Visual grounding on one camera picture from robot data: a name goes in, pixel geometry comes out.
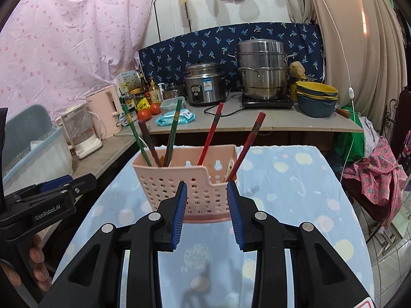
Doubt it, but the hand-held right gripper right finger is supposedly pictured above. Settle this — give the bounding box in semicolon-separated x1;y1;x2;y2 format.
226;181;375;308

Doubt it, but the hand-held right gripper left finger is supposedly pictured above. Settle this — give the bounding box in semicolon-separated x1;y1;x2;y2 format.
39;181;188;308

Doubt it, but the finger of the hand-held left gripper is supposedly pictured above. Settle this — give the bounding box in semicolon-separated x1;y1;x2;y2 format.
13;172;98;214
5;175;74;205

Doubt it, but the pink plastic utensil basket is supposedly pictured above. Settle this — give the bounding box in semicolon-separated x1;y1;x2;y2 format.
132;144;240;224

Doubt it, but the green chopstick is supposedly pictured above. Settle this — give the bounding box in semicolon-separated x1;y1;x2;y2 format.
122;104;153;168
164;99;183;167

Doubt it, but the dark red chopstick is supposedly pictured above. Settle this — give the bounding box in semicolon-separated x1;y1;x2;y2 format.
138;119;162;168
197;102;225;167
224;112;267;182

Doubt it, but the person's left hand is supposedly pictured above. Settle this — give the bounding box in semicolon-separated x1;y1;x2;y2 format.
28;234;52;293

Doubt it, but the white dish rack blue lid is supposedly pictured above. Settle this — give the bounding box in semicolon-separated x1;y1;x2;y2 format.
0;104;74;197

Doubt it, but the white glass electric kettle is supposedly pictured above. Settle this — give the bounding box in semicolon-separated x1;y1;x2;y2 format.
60;102;104;160

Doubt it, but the blue dotted tablecloth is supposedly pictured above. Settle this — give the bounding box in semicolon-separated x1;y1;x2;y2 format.
51;144;376;308

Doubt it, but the pink electric kettle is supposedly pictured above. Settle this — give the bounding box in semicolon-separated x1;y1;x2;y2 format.
85;85;124;140

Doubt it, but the blue wet wipes pack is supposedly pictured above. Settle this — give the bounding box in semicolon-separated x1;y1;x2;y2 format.
155;109;197;127

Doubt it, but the yellow oil bottle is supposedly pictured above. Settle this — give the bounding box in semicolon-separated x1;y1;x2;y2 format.
148;77;163;105

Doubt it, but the black induction cooker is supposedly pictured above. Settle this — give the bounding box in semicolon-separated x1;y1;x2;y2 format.
241;94;295;110

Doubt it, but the small steel lidded pot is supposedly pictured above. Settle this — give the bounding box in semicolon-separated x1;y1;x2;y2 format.
162;83;184;100

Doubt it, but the steel rice cooker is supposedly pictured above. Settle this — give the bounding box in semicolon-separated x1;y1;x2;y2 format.
183;62;227;107

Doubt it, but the blue bowl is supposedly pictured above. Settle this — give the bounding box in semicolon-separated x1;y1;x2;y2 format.
297;95;339;118

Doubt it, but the green bag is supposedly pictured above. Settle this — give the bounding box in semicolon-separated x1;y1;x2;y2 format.
333;104;365;155

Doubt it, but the pink dotted sheet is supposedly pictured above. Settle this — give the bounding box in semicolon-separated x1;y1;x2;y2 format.
0;0;156;126

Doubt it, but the steel steamer pot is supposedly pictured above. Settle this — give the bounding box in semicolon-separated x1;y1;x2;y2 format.
235;39;295;101

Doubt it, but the yellow bowl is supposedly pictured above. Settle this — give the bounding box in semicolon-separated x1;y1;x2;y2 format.
295;81;339;97

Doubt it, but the pink floral cloth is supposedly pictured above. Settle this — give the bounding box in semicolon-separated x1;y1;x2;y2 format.
349;136;409;229

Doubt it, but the brown loofah sponge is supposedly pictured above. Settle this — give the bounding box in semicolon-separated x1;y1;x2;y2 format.
288;61;306;78

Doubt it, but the navy printed cloth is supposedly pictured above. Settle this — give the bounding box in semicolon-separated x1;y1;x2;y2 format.
138;22;325;95

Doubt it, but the dark metal chair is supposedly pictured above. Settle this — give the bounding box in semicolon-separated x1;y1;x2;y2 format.
378;91;411;226

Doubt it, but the beige curtain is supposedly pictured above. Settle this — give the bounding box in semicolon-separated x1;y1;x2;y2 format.
281;0;410;128

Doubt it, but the black power cord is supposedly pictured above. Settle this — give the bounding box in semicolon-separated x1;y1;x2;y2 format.
203;101;245;117

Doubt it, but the white cable with switch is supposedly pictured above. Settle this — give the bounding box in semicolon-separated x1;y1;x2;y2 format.
313;0;356;181

